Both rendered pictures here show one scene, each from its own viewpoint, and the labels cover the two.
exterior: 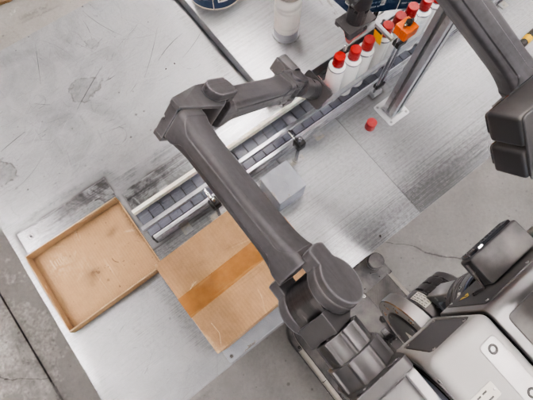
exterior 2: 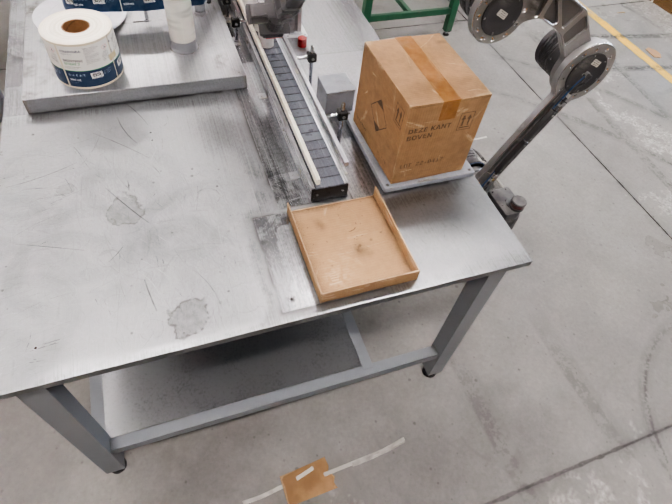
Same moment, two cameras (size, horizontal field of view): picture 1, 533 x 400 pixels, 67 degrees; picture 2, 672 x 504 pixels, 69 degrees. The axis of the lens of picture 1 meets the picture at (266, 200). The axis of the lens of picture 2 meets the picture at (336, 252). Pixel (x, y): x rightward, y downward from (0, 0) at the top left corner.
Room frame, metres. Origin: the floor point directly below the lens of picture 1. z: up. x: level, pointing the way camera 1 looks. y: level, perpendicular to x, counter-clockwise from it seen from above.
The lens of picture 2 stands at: (0.01, 1.28, 1.85)
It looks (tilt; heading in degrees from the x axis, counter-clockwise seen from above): 53 degrees down; 283
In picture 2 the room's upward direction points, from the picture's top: 9 degrees clockwise
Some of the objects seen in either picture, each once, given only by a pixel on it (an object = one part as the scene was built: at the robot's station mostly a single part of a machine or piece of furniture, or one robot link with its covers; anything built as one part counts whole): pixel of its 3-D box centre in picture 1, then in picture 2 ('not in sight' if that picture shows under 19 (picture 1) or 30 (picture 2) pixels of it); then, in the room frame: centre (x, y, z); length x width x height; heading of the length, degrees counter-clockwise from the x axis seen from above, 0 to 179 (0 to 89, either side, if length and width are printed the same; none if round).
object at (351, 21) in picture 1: (357, 13); not in sight; (0.83, -0.23, 1.12); 0.10 x 0.07 x 0.07; 130
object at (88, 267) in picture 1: (95, 262); (350, 240); (0.16, 0.49, 0.85); 0.30 x 0.26 x 0.04; 129
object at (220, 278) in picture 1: (242, 272); (415, 108); (0.13, 0.06, 0.99); 0.30 x 0.24 x 0.27; 131
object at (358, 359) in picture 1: (355, 356); not in sight; (-0.03, -0.13, 1.45); 0.09 x 0.08 x 0.12; 130
